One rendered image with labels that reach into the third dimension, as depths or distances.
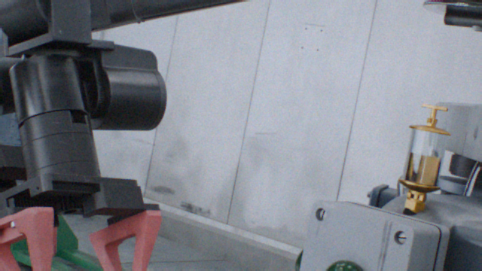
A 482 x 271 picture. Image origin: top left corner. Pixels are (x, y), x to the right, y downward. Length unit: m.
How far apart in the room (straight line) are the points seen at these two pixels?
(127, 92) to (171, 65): 7.34
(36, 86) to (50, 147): 0.05
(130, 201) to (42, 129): 0.09
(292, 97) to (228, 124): 0.68
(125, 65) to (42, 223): 0.18
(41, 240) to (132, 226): 0.11
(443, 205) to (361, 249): 0.10
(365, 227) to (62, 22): 0.30
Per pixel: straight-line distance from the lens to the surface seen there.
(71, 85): 0.74
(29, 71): 0.75
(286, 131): 7.20
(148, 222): 0.75
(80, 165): 0.72
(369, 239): 0.56
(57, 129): 0.73
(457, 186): 1.06
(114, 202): 0.72
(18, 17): 0.77
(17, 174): 0.87
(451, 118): 0.99
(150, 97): 0.79
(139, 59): 0.80
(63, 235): 6.39
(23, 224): 0.67
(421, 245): 0.56
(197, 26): 7.96
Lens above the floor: 1.39
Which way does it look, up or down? 3 degrees down
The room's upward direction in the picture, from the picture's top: 11 degrees clockwise
